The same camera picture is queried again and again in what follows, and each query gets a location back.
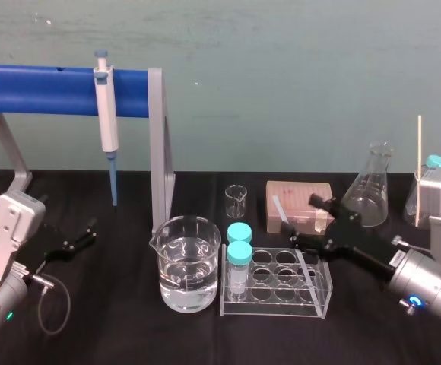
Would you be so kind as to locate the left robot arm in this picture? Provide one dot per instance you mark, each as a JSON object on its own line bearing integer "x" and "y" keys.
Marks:
{"x": 7, "y": 235}

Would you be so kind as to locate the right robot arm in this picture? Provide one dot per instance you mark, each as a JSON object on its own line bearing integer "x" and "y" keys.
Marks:
{"x": 426, "y": 281}

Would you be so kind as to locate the black table cloth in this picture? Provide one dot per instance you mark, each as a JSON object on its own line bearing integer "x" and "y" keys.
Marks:
{"x": 129, "y": 334}

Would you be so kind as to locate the clear glass rod holder vessel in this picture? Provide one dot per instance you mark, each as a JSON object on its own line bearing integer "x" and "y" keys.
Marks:
{"x": 410, "y": 213}

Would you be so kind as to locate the small empty glass beaker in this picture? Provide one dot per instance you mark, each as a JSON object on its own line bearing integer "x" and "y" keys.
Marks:
{"x": 236, "y": 201}

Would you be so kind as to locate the brown pipette tip box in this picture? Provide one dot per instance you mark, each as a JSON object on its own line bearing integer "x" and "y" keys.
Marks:
{"x": 300, "y": 197}

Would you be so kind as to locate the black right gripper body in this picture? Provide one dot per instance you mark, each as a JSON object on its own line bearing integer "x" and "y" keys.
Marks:
{"x": 357, "y": 245}

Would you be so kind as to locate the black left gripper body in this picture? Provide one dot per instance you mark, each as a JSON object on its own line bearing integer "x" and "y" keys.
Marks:
{"x": 55, "y": 245}

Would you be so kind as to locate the large glass beaker with water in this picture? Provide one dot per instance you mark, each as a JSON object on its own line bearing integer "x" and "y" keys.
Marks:
{"x": 186, "y": 273}

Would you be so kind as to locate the clear glass conical flask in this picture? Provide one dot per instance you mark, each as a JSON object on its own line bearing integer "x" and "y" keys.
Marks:
{"x": 370, "y": 197}

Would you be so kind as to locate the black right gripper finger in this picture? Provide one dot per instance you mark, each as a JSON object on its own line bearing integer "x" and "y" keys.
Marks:
{"x": 304, "y": 241}
{"x": 329, "y": 207}

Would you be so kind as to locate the pale thin stirring rod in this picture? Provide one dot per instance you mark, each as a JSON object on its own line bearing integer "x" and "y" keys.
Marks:
{"x": 419, "y": 152}

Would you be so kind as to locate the blue pipette stand grey legs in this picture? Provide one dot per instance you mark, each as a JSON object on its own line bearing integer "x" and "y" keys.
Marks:
{"x": 53, "y": 91}

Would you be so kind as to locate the teal capped sample tube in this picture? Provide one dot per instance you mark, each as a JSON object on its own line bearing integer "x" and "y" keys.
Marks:
{"x": 239, "y": 231}
{"x": 239, "y": 255}

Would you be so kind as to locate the clear acrylic tube rack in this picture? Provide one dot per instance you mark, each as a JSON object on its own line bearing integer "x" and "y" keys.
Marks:
{"x": 281, "y": 289}

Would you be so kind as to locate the white pipette with blue tip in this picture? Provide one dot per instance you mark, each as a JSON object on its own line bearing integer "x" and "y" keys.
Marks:
{"x": 105, "y": 114}

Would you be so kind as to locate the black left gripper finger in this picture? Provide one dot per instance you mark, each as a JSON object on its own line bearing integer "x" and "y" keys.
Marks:
{"x": 80, "y": 244}
{"x": 89, "y": 227}

